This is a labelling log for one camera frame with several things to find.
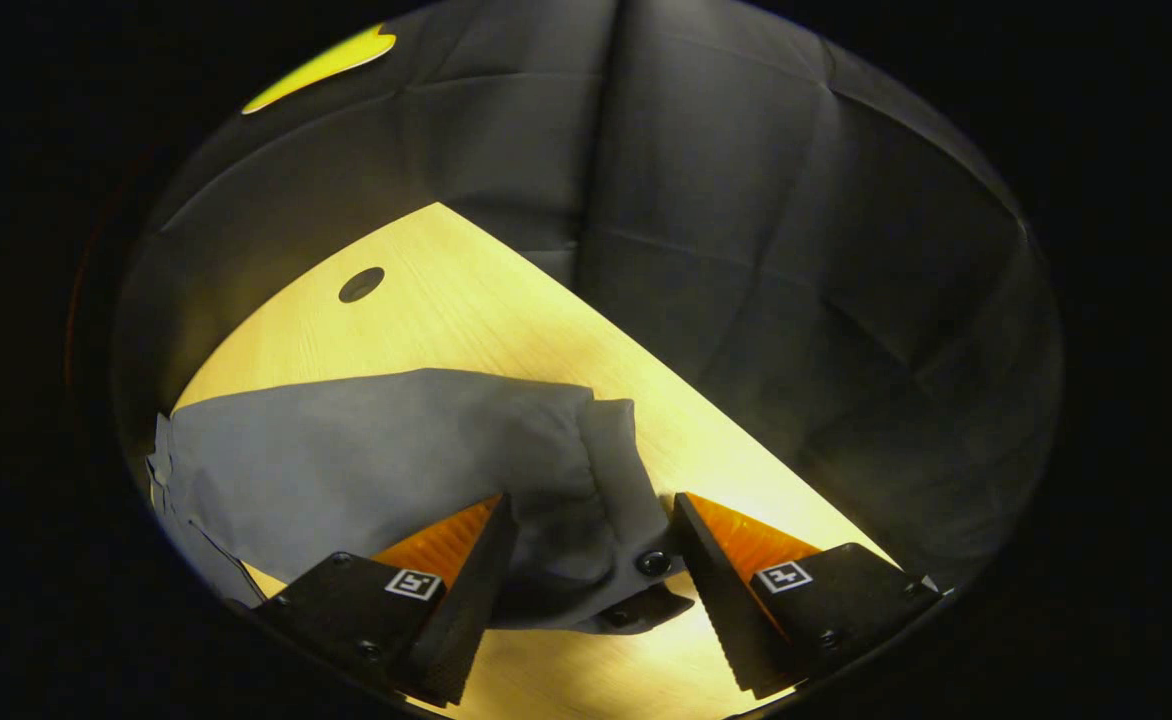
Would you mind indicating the grey polo shirt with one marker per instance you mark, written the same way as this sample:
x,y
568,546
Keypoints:
x,y
396,460

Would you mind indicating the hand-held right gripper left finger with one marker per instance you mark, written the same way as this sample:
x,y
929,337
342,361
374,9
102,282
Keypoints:
x,y
476,590

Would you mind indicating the black backdrop cloth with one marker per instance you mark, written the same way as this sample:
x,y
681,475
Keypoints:
x,y
746,250

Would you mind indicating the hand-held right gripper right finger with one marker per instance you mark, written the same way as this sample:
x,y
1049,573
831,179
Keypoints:
x,y
716,590

